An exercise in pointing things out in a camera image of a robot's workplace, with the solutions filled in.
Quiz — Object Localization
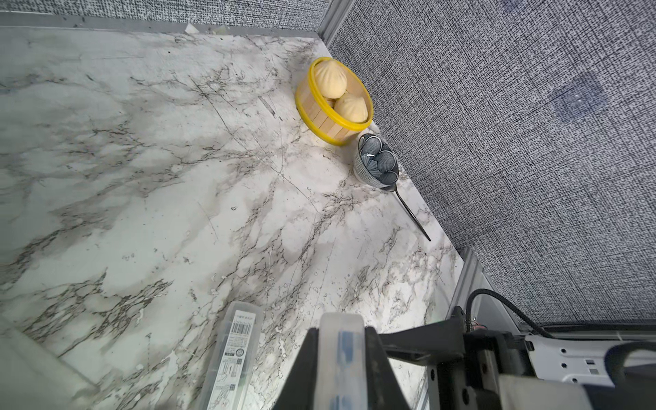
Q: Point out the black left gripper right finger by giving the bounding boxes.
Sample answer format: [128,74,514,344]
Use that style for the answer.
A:
[365,326,410,410]

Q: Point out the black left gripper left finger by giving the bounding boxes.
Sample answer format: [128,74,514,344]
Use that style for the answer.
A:
[273,328,319,410]

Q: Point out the compass case red label front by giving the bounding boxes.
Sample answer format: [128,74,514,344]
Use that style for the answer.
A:
[313,313,368,409]

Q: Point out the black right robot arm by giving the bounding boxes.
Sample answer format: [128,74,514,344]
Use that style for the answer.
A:
[380,309,655,409]

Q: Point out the black spoon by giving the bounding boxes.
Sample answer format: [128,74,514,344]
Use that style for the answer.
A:
[382,184,432,242]

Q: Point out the dark blue patterned bowl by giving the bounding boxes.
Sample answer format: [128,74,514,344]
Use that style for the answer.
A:
[353,133,399,189]

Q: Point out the yellow rimmed wooden steamer basket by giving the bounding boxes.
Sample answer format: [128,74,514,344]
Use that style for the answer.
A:
[295,57,374,146]

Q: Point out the cream steamed bun near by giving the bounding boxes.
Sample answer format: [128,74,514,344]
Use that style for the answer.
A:
[333,93,368,123]

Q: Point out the cream steamed bun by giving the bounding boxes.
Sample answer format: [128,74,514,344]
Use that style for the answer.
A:
[314,59,348,99]
[333,93,368,123]

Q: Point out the cream steamed bun far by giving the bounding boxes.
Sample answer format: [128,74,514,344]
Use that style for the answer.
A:
[314,59,348,99]

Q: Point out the white canvas bag blue handles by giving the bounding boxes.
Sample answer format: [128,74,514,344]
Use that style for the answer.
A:
[1,319,98,409]

